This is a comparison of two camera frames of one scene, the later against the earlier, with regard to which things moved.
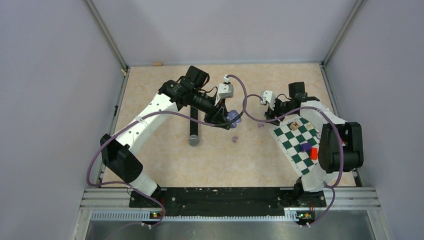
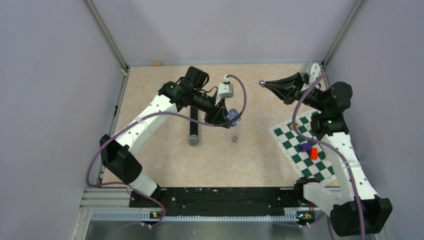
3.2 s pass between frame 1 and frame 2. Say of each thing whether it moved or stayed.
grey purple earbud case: stayed
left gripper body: stayed
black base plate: stayed
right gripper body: moved
